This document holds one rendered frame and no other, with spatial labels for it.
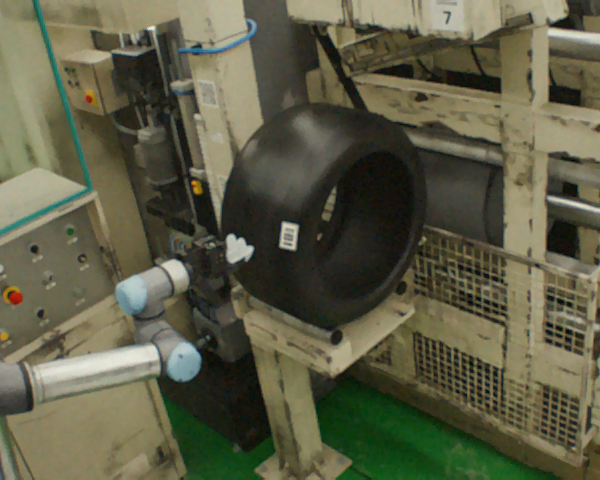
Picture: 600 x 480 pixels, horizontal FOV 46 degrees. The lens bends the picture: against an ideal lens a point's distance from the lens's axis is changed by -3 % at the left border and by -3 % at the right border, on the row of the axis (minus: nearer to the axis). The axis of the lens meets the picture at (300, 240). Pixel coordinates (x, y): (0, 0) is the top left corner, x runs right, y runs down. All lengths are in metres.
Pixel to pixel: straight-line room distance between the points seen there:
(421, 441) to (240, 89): 1.57
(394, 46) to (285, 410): 1.27
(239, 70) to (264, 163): 0.34
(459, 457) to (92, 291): 1.47
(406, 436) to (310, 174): 1.50
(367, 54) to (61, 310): 1.19
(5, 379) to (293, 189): 0.76
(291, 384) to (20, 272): 0.96
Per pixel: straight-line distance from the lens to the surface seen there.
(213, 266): 1.67
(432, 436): 2.95
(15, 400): 1.43
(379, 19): 1.87
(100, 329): 2.36
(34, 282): 2.25
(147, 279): 1.59
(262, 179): 1.77
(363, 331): 2.16
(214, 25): 1.95
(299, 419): 2.63
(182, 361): 1.51
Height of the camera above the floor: 2.11
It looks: 29 degrees down
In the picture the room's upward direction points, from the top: 10 degrees counter-clockwise
